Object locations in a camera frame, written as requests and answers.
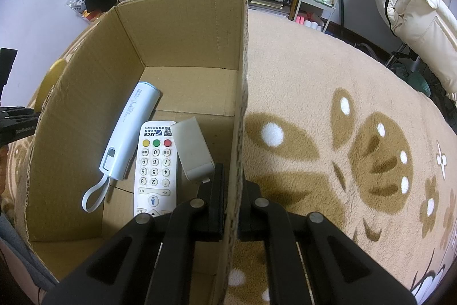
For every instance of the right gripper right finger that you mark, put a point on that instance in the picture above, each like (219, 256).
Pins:
(311, 261)

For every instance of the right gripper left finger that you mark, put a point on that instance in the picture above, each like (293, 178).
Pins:
(151, 260)

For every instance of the white tv remote control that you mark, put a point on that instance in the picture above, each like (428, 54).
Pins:
(155, 185)

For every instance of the light blue power bank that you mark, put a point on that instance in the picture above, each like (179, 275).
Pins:
(122, 144)

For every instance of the small grey square charger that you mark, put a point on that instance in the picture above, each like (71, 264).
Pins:
(193, 152)

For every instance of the cardboard box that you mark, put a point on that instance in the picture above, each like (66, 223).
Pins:
(194, 53)

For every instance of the green yellow oval remote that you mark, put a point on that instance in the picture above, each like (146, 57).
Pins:
(48, 82)

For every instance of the plastic snack bag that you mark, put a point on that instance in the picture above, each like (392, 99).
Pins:
(79, 6)

